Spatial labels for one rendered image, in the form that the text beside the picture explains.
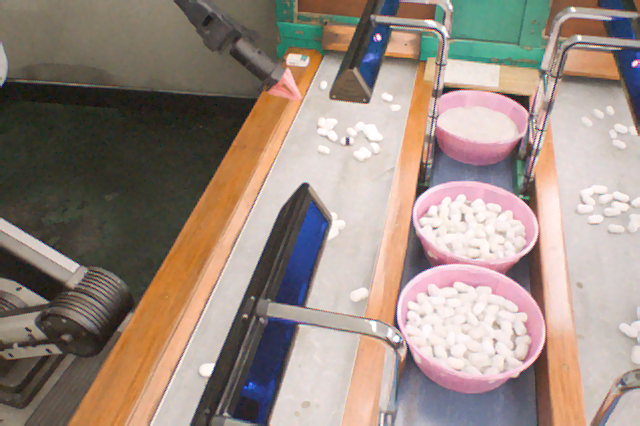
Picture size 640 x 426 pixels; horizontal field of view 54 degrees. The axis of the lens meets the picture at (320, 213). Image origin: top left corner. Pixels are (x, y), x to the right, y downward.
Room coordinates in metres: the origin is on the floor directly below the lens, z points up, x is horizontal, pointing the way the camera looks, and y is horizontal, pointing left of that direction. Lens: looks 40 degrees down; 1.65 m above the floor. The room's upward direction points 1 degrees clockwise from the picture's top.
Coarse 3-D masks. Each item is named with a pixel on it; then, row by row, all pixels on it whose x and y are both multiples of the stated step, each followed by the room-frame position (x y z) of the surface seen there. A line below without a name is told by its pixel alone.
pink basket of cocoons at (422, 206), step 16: (432, 192) 1.13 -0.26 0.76; (448, 192) 1.14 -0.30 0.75; (464, 192) 1.15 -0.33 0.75; (480, 192) 1.14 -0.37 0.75; (496, 192) 1.13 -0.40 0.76; (416, 208) 1.06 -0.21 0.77; (512, 208) 1.09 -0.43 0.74; (528, 208) 1.06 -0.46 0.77; (416, 224) 1.00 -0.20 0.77; (528, 224) 1.03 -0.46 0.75; (528, 240) 0.99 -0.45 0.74; (448, 256) 0.92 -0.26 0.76; (512, 256) 0.91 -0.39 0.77
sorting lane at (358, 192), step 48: (288, 144) 1.35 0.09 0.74; (336, 144) 1.35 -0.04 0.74; (384, 144) 1.35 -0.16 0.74; (288, 192) 1.15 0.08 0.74; (336, 192) 1.15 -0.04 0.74; (384, 192) 1.15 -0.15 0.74; (240, 240) 0.98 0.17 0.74; (336, 240) 0.98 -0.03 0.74; (240, 288) 0.84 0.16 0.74; (336, 288) 0.84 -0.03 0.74; (192, 336) 0.72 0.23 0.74; (336, 336) 0.73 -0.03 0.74; (192, 384) 0.62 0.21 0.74; (288, 384) 0.62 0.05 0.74; (336, 384) 0.62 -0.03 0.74
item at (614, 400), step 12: (624, 372) 0.39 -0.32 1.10; (636, 372) 0.38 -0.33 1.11; (612, 384) 0.39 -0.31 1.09; (624, 384) 0.38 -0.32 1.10; (636, 384) 0.37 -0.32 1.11; (612, 396) 0.38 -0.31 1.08; (624, 396) 0.37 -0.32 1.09; (600, 408) 0.39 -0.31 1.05; (612, 408) 0.38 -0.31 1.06; (624, 408) 0.38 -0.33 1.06; (600, 420) 0.38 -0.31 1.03; (612, 420) 0.37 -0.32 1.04
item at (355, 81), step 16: (368, 0) 1.50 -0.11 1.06; (368, 16) 1.28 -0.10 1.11; (368, 32) 1.21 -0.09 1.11; (384, 32) 1.30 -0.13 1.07; (352, 48) 1.17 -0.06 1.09; (368, 48) 1.17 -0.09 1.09; (384, 48) 1.24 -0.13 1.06; (352, 64) 1.06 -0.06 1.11; (368, 64) 1.12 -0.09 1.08; (336, 80) 1.07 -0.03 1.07; (352, 80) 1.04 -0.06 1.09; (368, 80) 1.08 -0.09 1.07; (336, 96) 1.05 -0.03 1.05; (352, 96) 1.04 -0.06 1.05; (368, 96) 1.04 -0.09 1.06
